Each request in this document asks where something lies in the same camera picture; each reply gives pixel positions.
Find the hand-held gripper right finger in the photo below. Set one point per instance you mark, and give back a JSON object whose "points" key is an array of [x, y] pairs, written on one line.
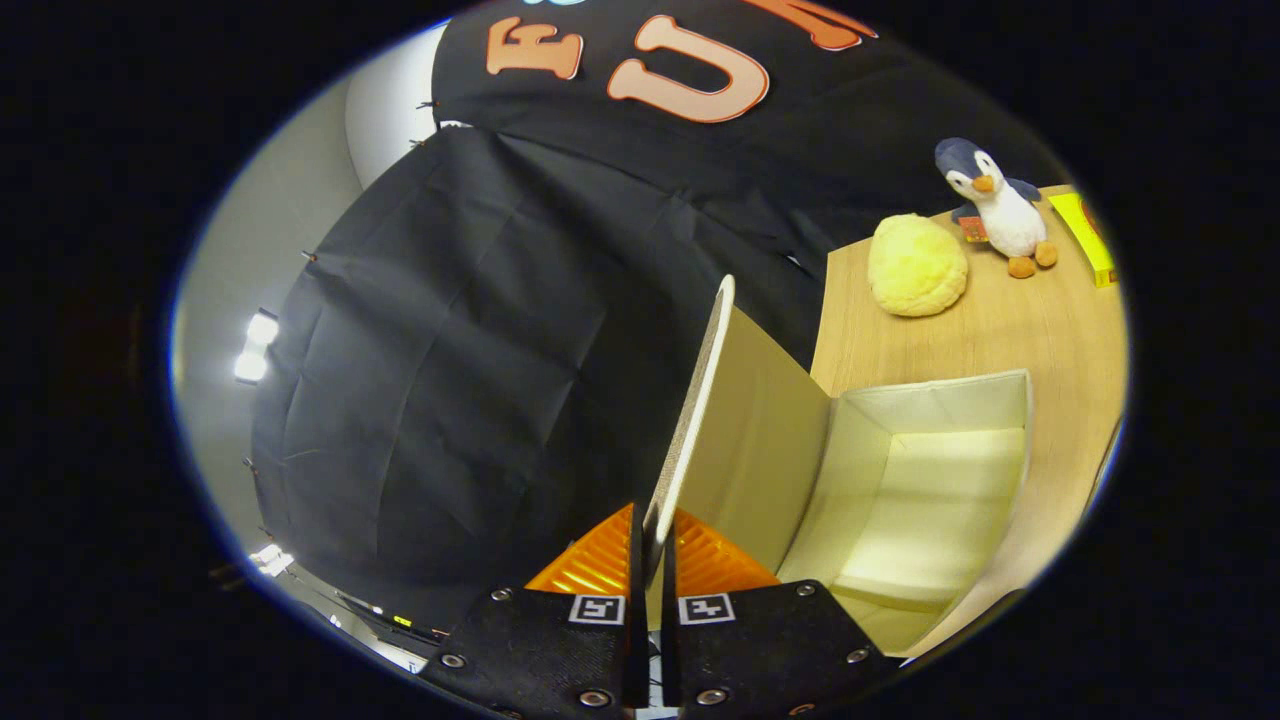
{"points": [[668, 630]]}

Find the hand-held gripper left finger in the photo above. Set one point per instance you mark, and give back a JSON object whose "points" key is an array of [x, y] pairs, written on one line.
{"points": [[638, 620]]}

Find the beige fabric storage box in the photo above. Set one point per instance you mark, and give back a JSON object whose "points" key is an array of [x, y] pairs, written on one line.
{"points": [[900, 500]]}

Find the black backdrop cloth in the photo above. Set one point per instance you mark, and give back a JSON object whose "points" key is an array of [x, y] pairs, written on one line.
{"points": [[450, 380]]}

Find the yellow round plush toy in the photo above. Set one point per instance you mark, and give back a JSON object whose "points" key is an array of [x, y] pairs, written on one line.
{"points": [[917, 265]]}

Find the fluorescent tube light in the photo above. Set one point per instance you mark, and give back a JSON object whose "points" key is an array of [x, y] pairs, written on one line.
{"points": [[255, 345]]}

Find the plush penguin toy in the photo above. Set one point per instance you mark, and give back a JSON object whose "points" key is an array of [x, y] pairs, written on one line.
{"points": [[1005, 215]]}

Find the yellow book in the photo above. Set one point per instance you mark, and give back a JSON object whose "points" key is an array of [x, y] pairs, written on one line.
{"points": [[1085, 235]]}

